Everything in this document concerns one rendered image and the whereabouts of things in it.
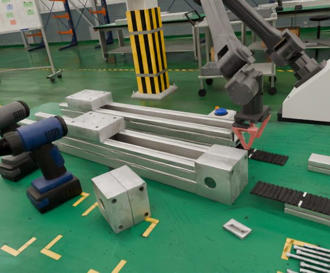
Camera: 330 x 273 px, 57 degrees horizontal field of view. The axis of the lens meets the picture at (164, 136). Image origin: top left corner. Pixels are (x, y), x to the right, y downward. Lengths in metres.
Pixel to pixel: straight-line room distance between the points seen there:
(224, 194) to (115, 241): 0.26
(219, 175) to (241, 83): 0.22
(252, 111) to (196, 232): 0.36
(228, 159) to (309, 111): 0.51
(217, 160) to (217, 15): 0.43
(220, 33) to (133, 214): 0.53
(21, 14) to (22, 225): 5.70
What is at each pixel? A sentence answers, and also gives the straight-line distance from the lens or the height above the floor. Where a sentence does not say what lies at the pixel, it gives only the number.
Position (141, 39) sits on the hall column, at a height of 0.76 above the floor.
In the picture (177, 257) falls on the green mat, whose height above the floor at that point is 0.78.
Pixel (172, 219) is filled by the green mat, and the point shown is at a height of 0.78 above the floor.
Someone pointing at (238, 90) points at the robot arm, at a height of 1.01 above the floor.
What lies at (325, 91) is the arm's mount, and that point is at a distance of 1.13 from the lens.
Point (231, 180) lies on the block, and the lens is 0.70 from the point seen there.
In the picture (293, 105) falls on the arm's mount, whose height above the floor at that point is 0.83.
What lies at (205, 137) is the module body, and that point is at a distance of 0.91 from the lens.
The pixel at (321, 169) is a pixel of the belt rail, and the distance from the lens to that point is 0.86.
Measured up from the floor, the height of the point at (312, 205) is 0.81.
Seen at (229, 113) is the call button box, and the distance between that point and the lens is 1.07.
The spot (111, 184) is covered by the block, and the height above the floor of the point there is 0.87.
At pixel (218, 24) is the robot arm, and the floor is 1.14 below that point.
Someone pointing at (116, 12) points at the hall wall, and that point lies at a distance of 10.53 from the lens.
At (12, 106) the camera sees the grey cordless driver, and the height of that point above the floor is 0.99.
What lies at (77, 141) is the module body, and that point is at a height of 0.84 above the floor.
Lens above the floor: 1.24
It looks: 25 degrees down
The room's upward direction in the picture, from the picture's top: 8 degrees counter-clockwise
